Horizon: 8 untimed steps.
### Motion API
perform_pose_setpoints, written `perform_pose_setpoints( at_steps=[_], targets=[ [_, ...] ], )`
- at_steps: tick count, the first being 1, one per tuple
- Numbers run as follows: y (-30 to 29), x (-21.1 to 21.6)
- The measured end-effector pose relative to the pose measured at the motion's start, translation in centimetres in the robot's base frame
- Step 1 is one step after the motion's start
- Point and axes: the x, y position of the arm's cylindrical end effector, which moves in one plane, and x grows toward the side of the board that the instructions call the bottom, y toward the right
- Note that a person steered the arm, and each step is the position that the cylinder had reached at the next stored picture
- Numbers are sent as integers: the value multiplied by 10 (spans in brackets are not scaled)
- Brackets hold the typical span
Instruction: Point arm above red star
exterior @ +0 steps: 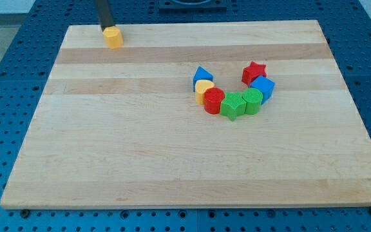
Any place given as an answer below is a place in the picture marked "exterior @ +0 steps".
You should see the red star block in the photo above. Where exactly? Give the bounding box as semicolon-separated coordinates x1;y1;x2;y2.
242;61;267;86

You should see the yellow heart block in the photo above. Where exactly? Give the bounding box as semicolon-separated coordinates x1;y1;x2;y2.
195;79;215;105

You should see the yellow hexagon block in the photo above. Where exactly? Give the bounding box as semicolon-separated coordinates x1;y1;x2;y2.
102;26;124;49

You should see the blue triangle block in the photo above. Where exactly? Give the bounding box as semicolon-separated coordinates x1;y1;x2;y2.
193;66;214;91

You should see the wooden board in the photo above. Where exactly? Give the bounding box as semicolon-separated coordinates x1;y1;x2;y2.
0;20;371;209

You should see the black robot arm rod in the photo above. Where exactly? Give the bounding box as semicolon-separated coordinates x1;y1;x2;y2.
93;0;115;31

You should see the blue cube block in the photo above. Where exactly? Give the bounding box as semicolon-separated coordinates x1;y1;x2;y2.
250;75;275;104

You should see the red cylinder block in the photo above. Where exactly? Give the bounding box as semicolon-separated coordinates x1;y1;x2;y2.
204;87;225;114

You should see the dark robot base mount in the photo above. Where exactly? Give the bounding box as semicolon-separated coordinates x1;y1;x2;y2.
157;0;229;12

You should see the green star block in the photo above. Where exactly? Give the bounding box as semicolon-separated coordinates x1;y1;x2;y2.
220;92;247;121

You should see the green cylinder block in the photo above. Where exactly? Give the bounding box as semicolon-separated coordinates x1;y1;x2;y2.
242;88;263;115

